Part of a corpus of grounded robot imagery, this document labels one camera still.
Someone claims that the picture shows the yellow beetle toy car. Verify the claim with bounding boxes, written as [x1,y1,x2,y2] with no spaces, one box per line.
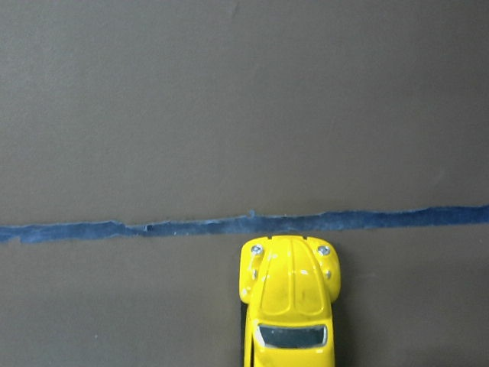
[238,235,341,366]

